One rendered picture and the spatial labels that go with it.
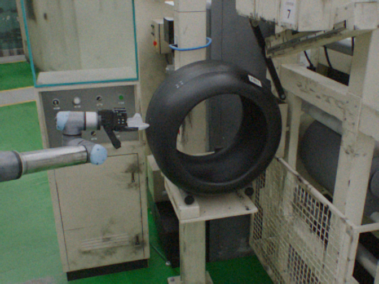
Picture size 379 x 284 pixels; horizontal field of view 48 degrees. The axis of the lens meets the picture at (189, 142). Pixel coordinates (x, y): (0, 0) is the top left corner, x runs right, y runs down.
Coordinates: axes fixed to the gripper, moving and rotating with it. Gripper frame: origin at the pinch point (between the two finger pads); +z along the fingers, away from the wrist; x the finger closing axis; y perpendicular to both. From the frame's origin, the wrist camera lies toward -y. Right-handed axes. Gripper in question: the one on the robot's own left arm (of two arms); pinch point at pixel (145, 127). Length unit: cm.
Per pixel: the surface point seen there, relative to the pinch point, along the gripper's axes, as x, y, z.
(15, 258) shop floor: 95, -132, -67
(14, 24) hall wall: 888, -73, -159
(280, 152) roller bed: 21, -20, 76
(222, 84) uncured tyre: -11.8, 22.3, 26.9
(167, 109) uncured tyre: -9.2, 11.0, 6.3
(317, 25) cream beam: -34, 49, 50
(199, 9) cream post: 28, 47, 26
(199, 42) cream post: 28, 33, 28
